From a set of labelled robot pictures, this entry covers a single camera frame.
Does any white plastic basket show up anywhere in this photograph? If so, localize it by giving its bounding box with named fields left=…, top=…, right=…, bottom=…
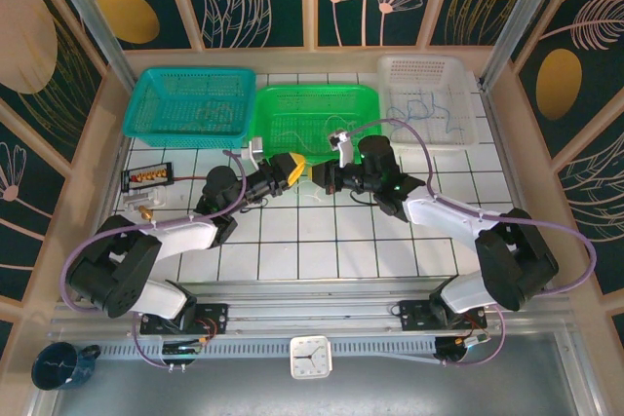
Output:
left=377, top=54, right=479, bottom=148

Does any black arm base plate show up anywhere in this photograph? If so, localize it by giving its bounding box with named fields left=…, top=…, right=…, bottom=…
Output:
left=398, top=298, right=488, bottom=334
left=139, top=302, right=229, bottom=337

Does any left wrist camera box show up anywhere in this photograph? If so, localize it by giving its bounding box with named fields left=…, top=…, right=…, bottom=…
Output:
left=248, top=136, right=267, bottom=164

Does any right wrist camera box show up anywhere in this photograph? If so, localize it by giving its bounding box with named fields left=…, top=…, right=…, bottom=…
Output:
left=329, top=129, right=360, bottom=169

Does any blue cable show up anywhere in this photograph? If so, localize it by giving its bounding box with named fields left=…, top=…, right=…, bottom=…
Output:
left=387, top=96, right=430, bottom=128
left=389, top=92, right=464, bottom=140

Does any grey slotted cable duct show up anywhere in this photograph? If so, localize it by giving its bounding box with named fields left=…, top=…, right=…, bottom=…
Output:
left=95, top=339, right=440, bottom=359

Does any black controller board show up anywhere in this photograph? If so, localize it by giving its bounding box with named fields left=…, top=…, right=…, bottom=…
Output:
left=160, top=340, right=206, bottom=369
left=435, top=335, right=490, bottom=367

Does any green plastic basket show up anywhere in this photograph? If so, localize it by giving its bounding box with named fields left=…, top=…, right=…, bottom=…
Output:
left=247, top=84, right=386, bottom=169

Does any dark blue mug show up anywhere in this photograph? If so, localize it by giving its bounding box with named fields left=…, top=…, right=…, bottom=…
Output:
left=31, top=341, right=102, bottom=392

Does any clear plastic block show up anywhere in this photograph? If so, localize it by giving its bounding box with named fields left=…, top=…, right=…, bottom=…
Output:
left=121, top=187, right=167, bottom=210

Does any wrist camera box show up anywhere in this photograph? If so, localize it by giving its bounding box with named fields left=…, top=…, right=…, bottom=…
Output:
left=248, top=136, right=267, bottom=164
left=329, top=129, right=360, bottom=169

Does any black connector board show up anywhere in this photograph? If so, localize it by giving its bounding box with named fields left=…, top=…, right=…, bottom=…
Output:
left=120, top=161, right=176, bottom=194

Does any white square clock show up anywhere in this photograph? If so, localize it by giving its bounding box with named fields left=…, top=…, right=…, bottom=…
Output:
left=290, top=335, right=333, bottom=381

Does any aluminium corner post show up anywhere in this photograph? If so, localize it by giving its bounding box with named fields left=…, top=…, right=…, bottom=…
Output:
left=38, top=0, right=143, bottom=95
left=477, top=0, right=571, bottom=92

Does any yellow cable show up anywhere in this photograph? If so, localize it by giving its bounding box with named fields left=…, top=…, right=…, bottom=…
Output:
left=193, top=102, right=236, bottom=129
left=192, top=101, right=235, bottom=130

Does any aluminium rail frame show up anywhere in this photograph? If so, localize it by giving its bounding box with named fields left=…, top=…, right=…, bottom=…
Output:
left=48, top=279, right=574, bottom=339

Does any teal plastic basket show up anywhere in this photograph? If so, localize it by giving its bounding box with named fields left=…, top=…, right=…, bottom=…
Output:
left=121, top=67, right=258, bottom=150

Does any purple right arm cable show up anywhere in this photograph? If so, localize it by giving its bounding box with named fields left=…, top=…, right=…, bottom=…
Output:
left=348, top=118, right=599, bottom=369

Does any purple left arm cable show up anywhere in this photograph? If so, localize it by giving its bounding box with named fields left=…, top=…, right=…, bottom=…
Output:
left=60, top=150, right=248, bottom=371

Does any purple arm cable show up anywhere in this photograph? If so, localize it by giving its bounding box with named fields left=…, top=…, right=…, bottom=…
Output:
left=348, top=118, right=599, bottom=369
left=60, top=150, right=248, bottom=371

